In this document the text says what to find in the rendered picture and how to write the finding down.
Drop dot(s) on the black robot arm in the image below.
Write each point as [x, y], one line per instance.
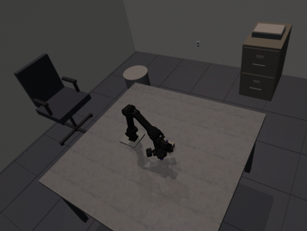
[131, 112]

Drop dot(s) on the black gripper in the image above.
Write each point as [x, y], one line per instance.
[149, 151]

